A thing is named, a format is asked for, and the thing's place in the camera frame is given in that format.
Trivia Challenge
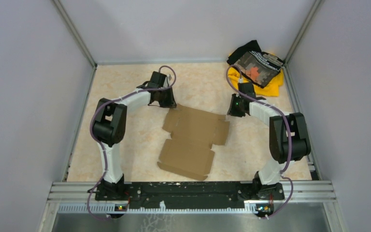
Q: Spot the brown cardboard box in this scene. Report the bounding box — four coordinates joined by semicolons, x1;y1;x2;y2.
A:
157;105;230;181

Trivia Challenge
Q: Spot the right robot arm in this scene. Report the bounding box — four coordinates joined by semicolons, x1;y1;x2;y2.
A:
228;83;311;199

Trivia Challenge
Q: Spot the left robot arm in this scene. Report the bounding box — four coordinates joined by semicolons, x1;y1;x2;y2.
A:
90;71;177;201

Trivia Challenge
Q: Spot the yellow folded cloth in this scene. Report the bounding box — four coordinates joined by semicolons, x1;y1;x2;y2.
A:
227;51;284;97

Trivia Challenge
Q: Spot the black printed folded shirt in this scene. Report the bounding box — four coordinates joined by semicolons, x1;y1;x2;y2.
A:
227;40;285;88

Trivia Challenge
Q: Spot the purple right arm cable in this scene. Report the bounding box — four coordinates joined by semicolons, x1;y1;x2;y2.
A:
226;65;294;219

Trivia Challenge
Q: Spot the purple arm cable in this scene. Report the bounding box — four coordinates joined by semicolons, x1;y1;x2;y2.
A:
86;65;177;221
226;65;294;219

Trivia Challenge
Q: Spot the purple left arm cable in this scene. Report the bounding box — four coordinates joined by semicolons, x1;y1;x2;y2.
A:
86;65;177;221

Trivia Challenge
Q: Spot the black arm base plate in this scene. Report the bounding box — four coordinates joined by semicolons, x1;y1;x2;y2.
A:
110;181;285;209

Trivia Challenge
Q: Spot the aluminium front rail frame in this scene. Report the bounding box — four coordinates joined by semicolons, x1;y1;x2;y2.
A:
47;181;337;214

